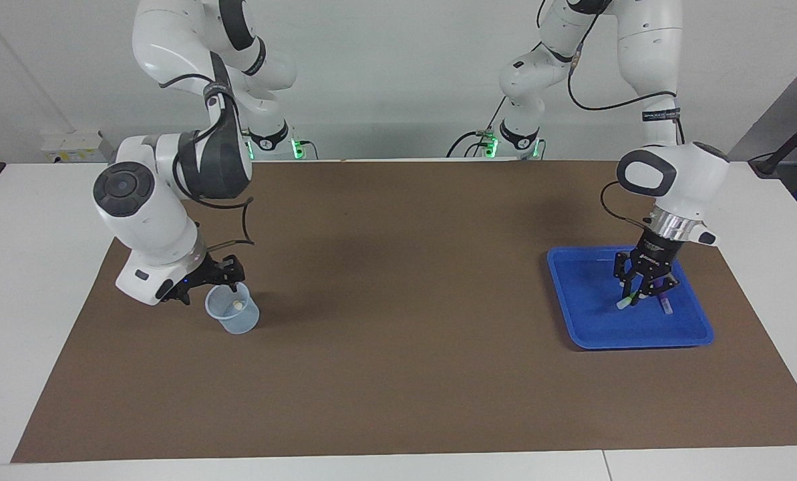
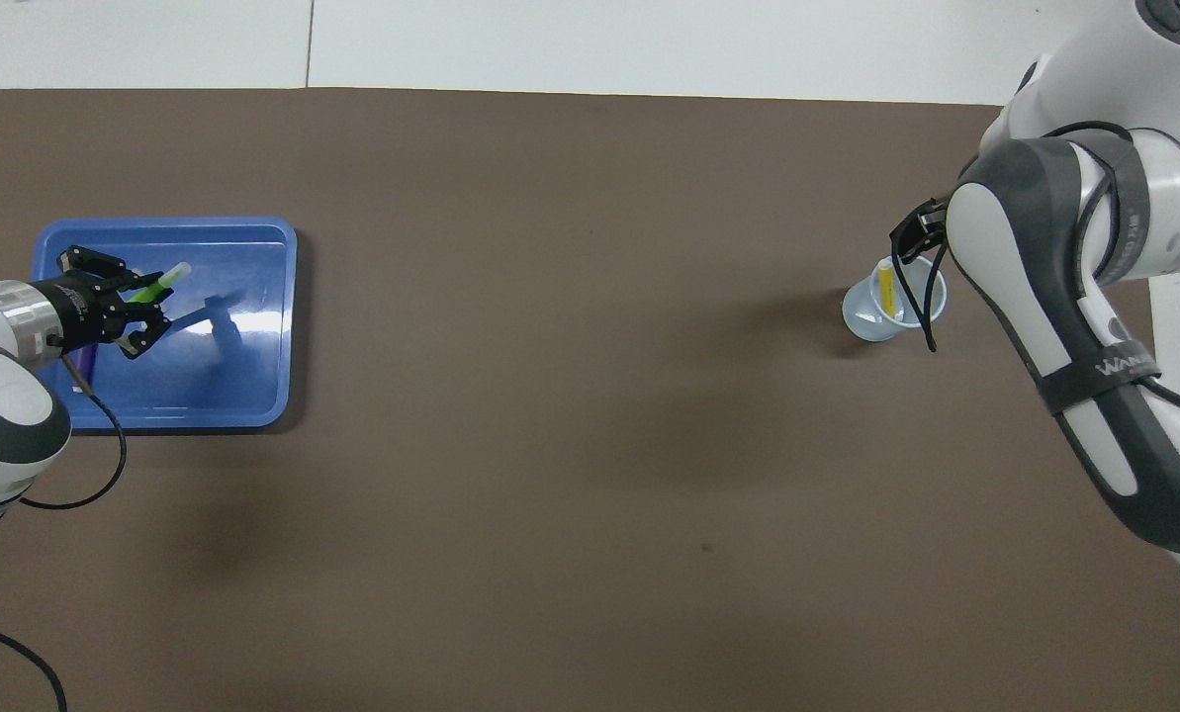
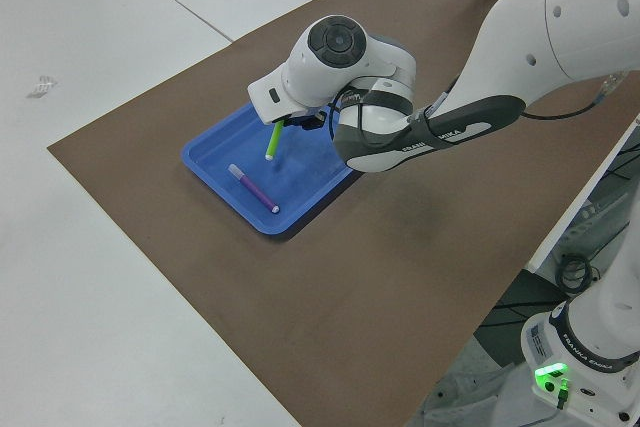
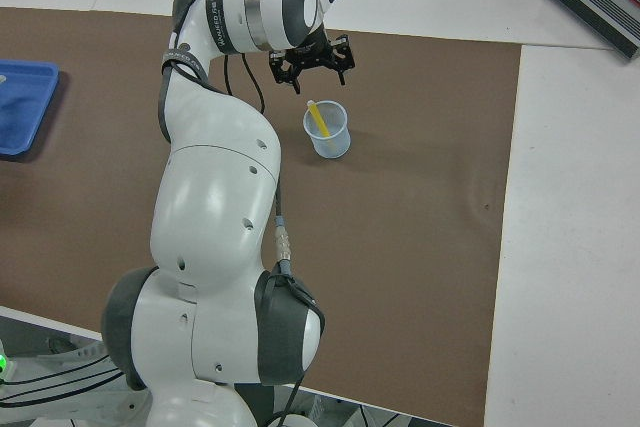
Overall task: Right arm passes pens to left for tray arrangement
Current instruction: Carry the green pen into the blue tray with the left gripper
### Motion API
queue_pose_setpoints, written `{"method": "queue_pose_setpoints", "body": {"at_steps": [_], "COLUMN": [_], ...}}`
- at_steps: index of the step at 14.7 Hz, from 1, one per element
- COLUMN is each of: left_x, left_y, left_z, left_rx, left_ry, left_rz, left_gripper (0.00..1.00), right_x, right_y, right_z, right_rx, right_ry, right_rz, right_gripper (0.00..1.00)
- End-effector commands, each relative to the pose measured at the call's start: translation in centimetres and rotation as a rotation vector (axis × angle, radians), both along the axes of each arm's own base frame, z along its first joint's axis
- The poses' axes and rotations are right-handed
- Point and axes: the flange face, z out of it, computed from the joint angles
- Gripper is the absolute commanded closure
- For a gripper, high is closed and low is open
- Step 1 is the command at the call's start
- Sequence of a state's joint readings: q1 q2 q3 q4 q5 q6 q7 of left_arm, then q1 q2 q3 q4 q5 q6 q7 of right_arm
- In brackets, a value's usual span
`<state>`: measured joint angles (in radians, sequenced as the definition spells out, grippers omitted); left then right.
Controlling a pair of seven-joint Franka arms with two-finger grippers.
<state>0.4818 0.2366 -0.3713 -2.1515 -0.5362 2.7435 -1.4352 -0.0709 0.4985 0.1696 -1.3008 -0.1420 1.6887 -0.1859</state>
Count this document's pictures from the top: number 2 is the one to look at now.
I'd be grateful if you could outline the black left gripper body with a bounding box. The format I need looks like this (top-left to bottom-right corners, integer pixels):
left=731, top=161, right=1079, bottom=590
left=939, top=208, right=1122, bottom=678
left=31, top=272, right=128, bottom=354

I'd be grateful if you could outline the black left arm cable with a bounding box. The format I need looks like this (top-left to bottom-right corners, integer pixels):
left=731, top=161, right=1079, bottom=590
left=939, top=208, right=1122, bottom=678
left=0, top=351, right=129, bottom=712

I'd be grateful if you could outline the blue plastic tray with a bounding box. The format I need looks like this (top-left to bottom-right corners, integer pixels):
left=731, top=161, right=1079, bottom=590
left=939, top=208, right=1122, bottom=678
left=34, top=216, right=299, bottom=432

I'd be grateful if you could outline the clear plastic cup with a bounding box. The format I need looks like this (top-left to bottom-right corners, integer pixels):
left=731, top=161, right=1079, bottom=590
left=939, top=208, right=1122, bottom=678
left=842, top=256, right=949, bottom=345

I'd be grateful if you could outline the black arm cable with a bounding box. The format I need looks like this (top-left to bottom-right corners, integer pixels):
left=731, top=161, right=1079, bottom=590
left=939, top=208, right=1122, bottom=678
left=889, top=121, right=1180, bottom=426
left=0, top=351, right=129, bottom=712

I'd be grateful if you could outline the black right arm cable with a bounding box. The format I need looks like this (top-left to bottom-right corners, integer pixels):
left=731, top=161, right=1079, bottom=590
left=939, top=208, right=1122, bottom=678
left=889, top=121, right=1180, bottom=426

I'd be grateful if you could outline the brown table mat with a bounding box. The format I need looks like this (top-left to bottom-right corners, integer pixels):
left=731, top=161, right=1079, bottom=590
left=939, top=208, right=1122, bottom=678
left=0, top=87, right=1180, bottom=712

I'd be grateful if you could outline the green pen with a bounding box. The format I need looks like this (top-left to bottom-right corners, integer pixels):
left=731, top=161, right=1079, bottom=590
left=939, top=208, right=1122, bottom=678
left=129, top=261, right=193, bottom=306

